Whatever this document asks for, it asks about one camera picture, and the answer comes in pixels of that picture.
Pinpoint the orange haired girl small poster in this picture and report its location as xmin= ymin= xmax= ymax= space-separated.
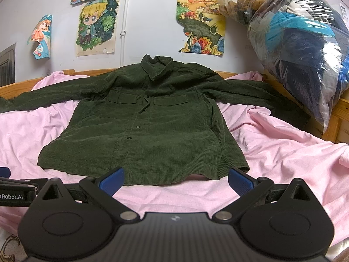
xmin=27 ymin=14 xmax=52 ymax=60

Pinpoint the white wall pipe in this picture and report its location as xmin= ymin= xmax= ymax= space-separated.
xmin=120 ymin=0 xmax=129 ymax=67

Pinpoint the blond anime boy poster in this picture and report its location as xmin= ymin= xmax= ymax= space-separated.
xmin=76 ymin=0 xmax=120 ymax=57

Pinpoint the grey wall cabinet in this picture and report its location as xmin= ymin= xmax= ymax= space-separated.
xmin=0 ymin=44 xmax=15 ymax=86

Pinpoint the dark green corduroy jacket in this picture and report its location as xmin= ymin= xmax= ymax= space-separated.
xmin=1 ymin=56 xmax=309 ymax=185

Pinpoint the clear bag of clothes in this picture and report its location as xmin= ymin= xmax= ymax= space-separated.
xmin=218 ymin=0 xmax=348 ymax=128

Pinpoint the colourful landscape poster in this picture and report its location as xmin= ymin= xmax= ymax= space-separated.
xmin=176 ymin=0 xmax=226 ymax=56

